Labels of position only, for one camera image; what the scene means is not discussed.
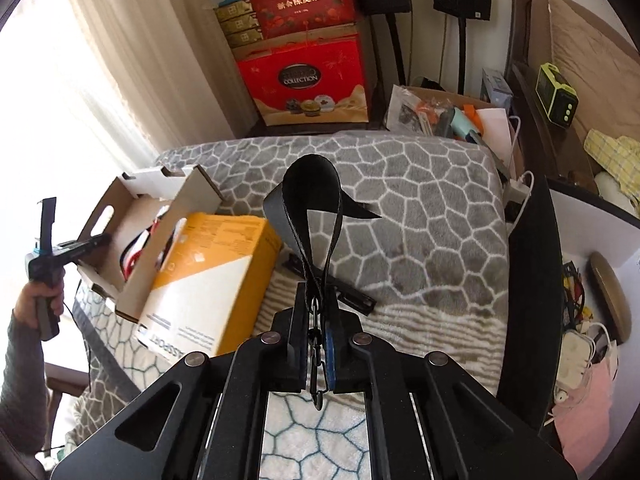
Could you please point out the brown sofa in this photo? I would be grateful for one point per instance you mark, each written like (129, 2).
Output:
(525, 85)

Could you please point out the yellow white hard drive box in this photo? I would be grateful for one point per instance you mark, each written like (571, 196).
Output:
(210, 280)

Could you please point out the olive glasses case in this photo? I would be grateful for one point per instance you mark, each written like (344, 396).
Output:
(607, 290)

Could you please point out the green yellow device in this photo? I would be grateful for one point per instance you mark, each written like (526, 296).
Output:
(557, 95)

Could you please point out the person's left hand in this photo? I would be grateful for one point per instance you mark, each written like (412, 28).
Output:
(30, 305)

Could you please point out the brown box of small parts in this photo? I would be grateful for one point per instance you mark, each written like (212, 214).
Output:
(435, 94)

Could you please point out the black white storage box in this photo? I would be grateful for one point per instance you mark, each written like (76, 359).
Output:
(530, 285)

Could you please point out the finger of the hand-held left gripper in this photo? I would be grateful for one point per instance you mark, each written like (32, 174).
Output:
(85, 247)
(47, 225)

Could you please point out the tan sofa cushion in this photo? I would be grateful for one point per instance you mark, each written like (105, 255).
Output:
(590, 45)

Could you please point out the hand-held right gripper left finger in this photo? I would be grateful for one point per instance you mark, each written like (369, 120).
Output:
(300, 320)

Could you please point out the white brown cardboard box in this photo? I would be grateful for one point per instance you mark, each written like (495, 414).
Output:
(130, 210)

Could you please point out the red gift box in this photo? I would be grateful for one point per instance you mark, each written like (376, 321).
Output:
(300, 80)

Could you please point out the white paper sheet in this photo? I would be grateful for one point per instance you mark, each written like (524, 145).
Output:
(495, 130)

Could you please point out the blue white box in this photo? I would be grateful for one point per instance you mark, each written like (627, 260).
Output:
(495, 85)

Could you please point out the pink bag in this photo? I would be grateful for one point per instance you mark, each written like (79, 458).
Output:
(585, 410)

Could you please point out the black speaker stand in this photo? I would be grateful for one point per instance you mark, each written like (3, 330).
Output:
(395, 60)
(463, 55)

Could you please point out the clear plastic bag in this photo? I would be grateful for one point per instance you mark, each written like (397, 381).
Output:
(405, 110)

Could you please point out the white curtain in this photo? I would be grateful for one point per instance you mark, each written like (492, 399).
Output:
(150, 35)

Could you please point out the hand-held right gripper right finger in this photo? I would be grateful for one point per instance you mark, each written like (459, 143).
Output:
(331, 360)

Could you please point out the white charger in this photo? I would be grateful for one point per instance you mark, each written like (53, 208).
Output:
(575, 355)

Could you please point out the yellow plaid cloth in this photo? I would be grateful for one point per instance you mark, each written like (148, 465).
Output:
(615, 152)

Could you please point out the person's left forearm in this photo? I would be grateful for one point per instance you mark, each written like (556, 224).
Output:
(25, 385)

